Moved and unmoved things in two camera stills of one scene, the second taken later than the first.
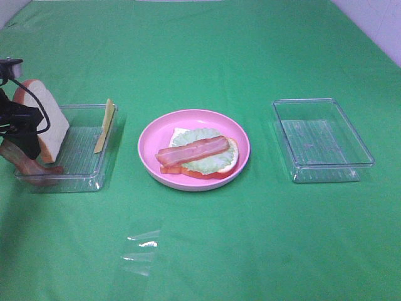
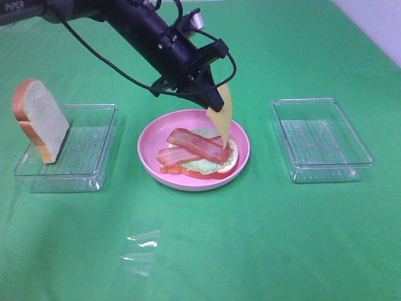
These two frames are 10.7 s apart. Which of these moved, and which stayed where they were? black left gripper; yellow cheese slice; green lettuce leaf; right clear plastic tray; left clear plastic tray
Moved: black left gripper; yellow cheese slice
Stayed: left clear plastic tray; right clear plastic tray; green lettuce leaf
